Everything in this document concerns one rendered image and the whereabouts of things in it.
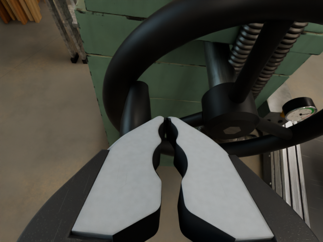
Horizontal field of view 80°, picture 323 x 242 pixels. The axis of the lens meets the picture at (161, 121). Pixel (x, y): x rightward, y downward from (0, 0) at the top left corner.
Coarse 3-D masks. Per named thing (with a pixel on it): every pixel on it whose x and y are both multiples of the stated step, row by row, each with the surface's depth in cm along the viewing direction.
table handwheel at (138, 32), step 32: (192, 0) 12; (224, 0) 11; (256, 0) 11; (288, 0) 11; (320, 0) 11; (160, 32) 13; (192, 32) 12; (128, 64) 15; (224, 64) 24; (256, 64) 16; (224, 96) 21; (224, 128) 21; (256, 128) 25; (288, 128) 28; (320, 128) 24
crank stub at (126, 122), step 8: (136, 88) 16; (144, 88) 17; (128, 96) 16; (136, 96) 16; (144, 96) 16; (128, 104) 15; (136, 104) 15; (144, 104) 16; (128, 112) 15; (136, 112) 15; (144, 112) 15; (128, 120) 14; (136, 120) 14; (144, 120) 15; (120, 128) 15; (128, 128) 14; (120, 136) 15
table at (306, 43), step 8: (216, 32) 23; (224, 32) 23; (232, 32) 23; (304, 32) 23; (312, 32) 23; (200, 40) 24; (208, 40) 24; (216, 40) 24; (224, 40) 24; (232, 40) 24; (304, 40) 24; (312, 40) 24; (320, 40) 24; (296, 48) 25; (304, 48) 25; (312, 48) 25; (320, 48) 25
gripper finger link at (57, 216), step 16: (96, 160) 8; (80, 176) 8; (96, 176) 8; (64, 192) 7; (80, 192) 7; (48, 208) 6; (64, 208) 6; (80, 208) 6; (32, 224) 6; (48, 224) 6; (64, 224) 6; (32, 240) 6; (48, 240) 6; (64, 240) 6; (80, 240) 6; (96, 240) 6
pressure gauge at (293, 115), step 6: (288, 102) 44; (294, 102) 43; (300, 102) 43; (306, 102) 42; (312, 102) 43; (282, 108) 47; (288, 108) 44; (294, 108) 43; (300, 108) 42; (306, 108) 42; (312, 108) 42; (282, 114) 49; (288, 114) 44; (294, 114) 45; (306, 114) 45; (312, 114) 44; (288, 120) 46; (294, 120) 47; (300, 120) 46
